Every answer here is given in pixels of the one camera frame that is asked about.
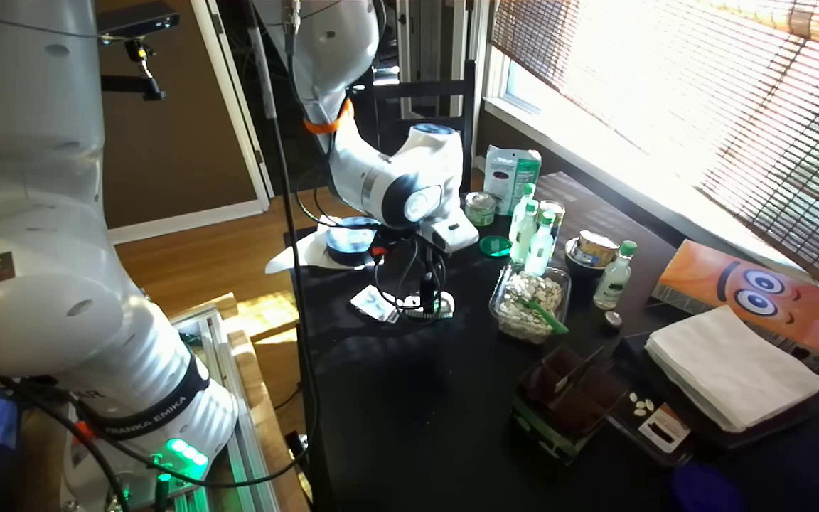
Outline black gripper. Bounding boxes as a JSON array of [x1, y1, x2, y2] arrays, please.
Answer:
[[394, 236, 455, 319]]

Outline white green scrubbing brush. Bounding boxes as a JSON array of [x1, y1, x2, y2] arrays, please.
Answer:
[[400, 288, 459, 321]]

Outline white blue printed packet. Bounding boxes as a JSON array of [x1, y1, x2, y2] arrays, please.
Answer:
[[346, 285, 402, 328]]

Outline green round lid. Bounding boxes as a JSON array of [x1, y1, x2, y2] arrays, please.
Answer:
[[478, 233, 515, 263]]

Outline green label tin can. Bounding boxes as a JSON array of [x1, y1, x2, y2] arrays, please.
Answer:
[[464, 191, 496, 230]]

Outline clear plastic food container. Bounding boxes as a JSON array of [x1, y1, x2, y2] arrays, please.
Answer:
[[486, 263, 573, 346]]

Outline blue bowl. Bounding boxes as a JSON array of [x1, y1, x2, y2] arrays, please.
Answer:
[[321, 213, 385, 265]]

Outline white green bottle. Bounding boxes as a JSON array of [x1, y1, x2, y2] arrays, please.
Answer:
[[506, 183, 539, 267], [520, 199, 567, 280]]

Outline green plastic fork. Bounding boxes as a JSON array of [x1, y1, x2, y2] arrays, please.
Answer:
[[520, 290, 570, 338]]

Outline white green carton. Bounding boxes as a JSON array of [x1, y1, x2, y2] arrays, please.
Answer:
[[479, 143, 546, 220]]

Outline white paper sheet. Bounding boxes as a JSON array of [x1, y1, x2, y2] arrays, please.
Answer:
[[265, 224, 378, 280]]

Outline round jar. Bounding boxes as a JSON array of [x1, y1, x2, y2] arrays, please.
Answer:
[[562, 228, 621, 277]]

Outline cardboard divider box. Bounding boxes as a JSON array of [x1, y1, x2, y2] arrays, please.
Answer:
[[506, 338, 630, 464]]

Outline small bottle green cap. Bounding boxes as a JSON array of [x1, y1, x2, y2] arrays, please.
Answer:
[[590, 236, 638, 314]]

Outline white pills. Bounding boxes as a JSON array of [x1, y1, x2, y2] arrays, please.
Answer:
[[621, 386, 658, 420]]

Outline white folded towel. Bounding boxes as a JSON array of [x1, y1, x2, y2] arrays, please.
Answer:
[[641, 301, 819, 435]]

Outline orange book with eyes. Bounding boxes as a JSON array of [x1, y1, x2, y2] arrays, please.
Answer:
[[650, 236, 819, 364]]

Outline window blinds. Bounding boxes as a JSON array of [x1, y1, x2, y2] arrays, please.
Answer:
[[486, 0, 819, 282]]

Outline black flat tray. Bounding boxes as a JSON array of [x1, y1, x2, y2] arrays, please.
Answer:
[[606, 331, 819, 469]]

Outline black cable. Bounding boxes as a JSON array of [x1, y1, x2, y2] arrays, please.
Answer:
[[253, 0, 321, 479]]

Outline black camera on bracket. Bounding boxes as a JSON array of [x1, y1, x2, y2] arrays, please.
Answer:
[[92, 4, 182, 103]]

